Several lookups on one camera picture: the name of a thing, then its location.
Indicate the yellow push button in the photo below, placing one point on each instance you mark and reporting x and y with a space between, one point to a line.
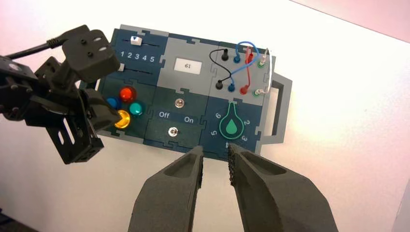
124 121

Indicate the red push button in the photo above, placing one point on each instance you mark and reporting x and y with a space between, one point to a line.
127 93

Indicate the plain white slider knob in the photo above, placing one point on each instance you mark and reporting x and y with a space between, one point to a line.
121 67

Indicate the green rotary knob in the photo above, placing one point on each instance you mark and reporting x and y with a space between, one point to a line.
231 126

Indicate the green push button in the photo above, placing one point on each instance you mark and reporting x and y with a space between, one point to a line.
135 109

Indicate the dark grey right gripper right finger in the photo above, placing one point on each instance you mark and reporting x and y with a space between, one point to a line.
272 198

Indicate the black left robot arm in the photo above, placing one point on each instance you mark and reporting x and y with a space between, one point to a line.
14 89

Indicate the white display screen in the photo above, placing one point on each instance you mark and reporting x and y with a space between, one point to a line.
188 66

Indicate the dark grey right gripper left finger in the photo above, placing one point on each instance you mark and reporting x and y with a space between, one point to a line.
171 198

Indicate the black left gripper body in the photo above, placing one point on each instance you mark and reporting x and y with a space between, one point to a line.
54 102

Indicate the blue grey task board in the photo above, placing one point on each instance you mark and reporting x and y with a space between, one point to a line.
189 89

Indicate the blue push button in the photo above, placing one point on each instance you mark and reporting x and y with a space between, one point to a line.
113 102

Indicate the silver toggle switch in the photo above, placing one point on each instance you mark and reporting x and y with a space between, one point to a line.
173 131
179 102

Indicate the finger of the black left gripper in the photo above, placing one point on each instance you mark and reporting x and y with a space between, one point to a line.
102 112

